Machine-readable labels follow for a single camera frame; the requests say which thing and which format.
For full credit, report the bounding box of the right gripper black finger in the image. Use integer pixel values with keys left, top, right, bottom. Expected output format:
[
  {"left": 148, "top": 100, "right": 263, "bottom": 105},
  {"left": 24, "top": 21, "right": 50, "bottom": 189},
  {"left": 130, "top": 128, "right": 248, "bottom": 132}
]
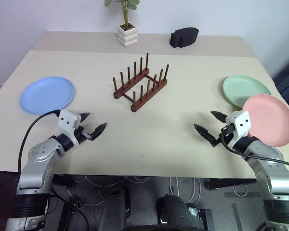
[
  {"left": 193, "top": 123, "right": 219, "bottom": 147},
  {"left": 210, "top": 110, "right": 228, "bottom": 124}
]

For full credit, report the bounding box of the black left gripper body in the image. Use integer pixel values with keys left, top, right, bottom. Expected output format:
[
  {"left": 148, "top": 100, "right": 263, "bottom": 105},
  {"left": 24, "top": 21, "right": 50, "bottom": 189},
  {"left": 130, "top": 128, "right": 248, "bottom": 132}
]
[{"left": 73, "top": 126, "right": 92, "bottom": 145}]

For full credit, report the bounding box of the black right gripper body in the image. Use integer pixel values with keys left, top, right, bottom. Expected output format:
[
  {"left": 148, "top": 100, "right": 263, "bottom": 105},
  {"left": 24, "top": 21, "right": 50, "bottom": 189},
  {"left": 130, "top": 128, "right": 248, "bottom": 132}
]
[{"left": 216, "top": 122, "right": 237, "bottom": 145}]

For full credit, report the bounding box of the green round plate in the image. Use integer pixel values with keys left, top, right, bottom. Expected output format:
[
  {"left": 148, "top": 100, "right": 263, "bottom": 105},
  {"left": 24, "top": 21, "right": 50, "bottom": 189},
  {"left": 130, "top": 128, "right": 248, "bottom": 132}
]
[{"left": 223, "top": 75, "right": 273, "bottom": 110}]

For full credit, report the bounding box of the blue round plate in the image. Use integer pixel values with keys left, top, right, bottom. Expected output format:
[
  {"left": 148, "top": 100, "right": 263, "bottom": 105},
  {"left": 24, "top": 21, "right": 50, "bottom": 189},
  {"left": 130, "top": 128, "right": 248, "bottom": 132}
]
[{"left": 19, "top": 76, "right": 75, "bottom": 116}]

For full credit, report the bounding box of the pink red round plate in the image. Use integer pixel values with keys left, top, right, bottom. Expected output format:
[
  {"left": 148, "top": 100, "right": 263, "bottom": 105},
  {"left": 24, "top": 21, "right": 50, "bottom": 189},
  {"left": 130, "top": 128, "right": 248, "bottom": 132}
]
[{"left": 242, "top": 94, "right": 289, "bottom": 148}]

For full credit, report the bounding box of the wooden dish rack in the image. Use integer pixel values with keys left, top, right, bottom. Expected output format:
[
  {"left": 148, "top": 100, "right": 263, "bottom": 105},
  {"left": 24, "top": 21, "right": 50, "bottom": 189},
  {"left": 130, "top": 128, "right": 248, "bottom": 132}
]
[{"left": 112, "top": 52, "right": 171, "bottom": 113}]

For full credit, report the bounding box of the beige table mat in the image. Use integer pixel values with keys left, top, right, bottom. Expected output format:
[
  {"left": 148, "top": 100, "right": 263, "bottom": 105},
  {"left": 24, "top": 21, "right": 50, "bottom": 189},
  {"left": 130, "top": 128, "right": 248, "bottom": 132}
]
[{"left": 0, "top": 50, "right": 289, "bottom": 180}]

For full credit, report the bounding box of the dark rounded shape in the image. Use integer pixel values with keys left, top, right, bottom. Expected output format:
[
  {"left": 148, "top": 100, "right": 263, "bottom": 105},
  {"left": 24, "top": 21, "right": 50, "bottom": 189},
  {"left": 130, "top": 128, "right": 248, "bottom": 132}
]
[{"left": 156, "top": 193, "right": 191, "bottom": 229}]

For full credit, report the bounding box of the black foam block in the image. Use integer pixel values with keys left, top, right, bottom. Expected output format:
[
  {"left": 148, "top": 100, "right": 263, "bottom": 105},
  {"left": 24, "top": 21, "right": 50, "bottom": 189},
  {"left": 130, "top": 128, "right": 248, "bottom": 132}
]
[{"left": 169, "top": 27, "right": 200, "bottom": 50}]

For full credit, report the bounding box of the white bubble plant pot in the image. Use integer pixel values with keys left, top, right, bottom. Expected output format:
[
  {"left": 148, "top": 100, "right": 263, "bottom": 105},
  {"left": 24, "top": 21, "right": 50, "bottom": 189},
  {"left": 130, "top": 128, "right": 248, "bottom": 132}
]
[{"left": 117, "top": 23, "right": 139, "bottom": 48}]

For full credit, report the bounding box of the green leafy plant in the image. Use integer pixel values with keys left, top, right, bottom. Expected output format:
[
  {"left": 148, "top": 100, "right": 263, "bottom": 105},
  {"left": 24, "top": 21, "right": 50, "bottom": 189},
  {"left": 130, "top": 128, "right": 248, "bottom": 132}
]
[{"left": 104, "top": 0, "right": 141, "bottom": 31}]

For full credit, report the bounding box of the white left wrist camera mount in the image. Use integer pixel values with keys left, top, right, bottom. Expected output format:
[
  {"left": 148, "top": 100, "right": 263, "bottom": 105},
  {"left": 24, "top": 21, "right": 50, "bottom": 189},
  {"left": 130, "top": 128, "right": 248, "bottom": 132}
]
[{"left": 58, "top": 109, "right": 82, "bottom": 146}]

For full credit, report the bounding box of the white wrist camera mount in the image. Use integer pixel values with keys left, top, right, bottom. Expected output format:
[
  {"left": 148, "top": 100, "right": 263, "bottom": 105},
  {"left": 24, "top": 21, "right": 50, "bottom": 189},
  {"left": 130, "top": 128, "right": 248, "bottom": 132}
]
[
  {"left": 58, "top": 109, "right": 82, "bottom": 146},
  {"left": 227, "top": 110, "right": 252, "bottom": 148}
]

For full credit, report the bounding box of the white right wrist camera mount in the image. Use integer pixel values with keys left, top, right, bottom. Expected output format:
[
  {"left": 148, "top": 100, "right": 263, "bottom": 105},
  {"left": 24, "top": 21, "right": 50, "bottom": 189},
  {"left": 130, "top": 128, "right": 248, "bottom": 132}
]
[{"left": 227, "top": 110, "right": 252, "bottom": 148}]

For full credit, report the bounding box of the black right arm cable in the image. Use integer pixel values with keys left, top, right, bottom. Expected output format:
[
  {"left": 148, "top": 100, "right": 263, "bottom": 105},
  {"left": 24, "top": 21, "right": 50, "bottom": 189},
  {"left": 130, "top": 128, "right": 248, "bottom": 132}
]
[{"left": 220, "top": 127, "right": 289, "bottom": 170}]

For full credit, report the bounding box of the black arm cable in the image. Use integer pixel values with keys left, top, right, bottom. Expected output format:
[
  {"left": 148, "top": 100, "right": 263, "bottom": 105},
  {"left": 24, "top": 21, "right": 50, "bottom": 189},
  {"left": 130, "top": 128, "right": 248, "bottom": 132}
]
[
  {"left": 220, "top": 127, "right": 289, "bottom": 170},
  {"left": 17, "top": 109, "right": 62, "bottom": 174}
]

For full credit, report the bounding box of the black table frame bar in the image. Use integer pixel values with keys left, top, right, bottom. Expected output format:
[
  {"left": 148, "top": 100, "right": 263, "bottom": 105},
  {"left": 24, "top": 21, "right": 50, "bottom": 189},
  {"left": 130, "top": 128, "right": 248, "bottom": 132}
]
[{"left": 205, "top": 177, "right": 259, "bottom": 191}]

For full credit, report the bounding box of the white floor cable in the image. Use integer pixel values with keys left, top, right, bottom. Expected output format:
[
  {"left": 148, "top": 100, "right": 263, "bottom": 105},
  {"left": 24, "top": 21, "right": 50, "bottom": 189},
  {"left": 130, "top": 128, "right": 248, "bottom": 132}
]
[
  {"left": 232, "top": 184, "right": 250, "bottom": 197},
  {"left": 169, "top": 177, "right": 202, "bottom": 205}
]

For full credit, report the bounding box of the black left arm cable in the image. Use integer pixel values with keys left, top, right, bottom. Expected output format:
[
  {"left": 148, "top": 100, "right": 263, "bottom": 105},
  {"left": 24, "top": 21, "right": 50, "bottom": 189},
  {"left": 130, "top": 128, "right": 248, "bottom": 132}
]
[{"left": 17, "top": 109, "right": 62, "bottom": 174}]

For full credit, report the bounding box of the black floor cable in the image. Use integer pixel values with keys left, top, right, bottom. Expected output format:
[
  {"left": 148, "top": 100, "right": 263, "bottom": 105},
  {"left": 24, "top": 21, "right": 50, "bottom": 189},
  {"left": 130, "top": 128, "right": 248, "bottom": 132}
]
[{"left": 50, "top": 187, "right": 90, "bottom": 231}]

